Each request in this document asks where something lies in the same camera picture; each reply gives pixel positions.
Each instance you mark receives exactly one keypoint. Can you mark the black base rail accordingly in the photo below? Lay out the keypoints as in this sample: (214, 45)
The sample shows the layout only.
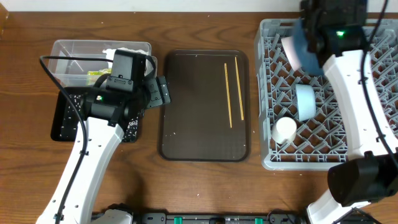
(217, 218)

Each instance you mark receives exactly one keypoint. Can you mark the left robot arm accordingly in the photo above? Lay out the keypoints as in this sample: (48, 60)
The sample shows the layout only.
(106, 109)

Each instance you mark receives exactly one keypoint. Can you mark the pink bowl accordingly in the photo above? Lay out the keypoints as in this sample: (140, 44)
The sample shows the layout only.
(289, 49)

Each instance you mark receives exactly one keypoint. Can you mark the dark blue plate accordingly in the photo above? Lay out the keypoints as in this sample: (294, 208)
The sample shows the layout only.
(308, 61)

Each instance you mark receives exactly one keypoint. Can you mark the dark brown tray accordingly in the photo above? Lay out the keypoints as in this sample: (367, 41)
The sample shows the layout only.
(194, 126)

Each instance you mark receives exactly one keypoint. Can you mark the white tissue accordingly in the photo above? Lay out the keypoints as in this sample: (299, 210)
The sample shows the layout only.
(109, 53)

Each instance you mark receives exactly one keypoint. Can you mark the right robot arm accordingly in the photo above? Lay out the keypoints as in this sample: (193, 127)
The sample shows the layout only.
(331, 34)

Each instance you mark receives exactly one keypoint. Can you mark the clear plastic bin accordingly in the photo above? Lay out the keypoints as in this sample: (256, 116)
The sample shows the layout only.
(83, 56)

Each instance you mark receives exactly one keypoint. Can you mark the grey dishwasher rack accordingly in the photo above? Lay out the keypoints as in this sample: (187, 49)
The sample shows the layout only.
(320, 142)

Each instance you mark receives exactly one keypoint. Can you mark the yellow green snack wrapper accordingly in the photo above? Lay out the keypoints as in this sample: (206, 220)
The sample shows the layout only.
(94, 75)

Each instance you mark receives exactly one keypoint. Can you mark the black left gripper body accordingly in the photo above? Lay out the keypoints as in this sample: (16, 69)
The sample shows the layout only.
(160, 94)

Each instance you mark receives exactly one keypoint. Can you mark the white cup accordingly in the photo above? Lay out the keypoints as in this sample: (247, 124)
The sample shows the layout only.
(284, 130)

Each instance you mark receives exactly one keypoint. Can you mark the right wooden chopstick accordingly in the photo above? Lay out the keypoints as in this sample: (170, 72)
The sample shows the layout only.
(239, 89)

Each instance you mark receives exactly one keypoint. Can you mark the black plastic bin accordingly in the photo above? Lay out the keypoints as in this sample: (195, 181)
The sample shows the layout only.
(65, 121)

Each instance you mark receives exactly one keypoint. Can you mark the light blue bowl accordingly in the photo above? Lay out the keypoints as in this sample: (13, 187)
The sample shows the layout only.
(306, 105)

